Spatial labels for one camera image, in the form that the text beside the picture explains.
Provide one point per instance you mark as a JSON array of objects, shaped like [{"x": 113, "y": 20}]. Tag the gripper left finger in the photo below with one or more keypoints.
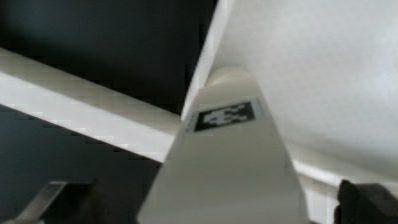
[{"x": 63, "y": 205}]

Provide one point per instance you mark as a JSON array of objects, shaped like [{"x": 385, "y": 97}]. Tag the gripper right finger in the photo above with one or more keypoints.
[{"x": 369, "y": 204}]

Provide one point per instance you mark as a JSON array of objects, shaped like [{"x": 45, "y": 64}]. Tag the white desk top tray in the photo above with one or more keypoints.
[{"x": 317, "y": 47}]

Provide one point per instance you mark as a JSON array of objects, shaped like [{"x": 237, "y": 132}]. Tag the white L-shaped obstacle fence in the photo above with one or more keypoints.
[{"x": 99, "y": 112}]

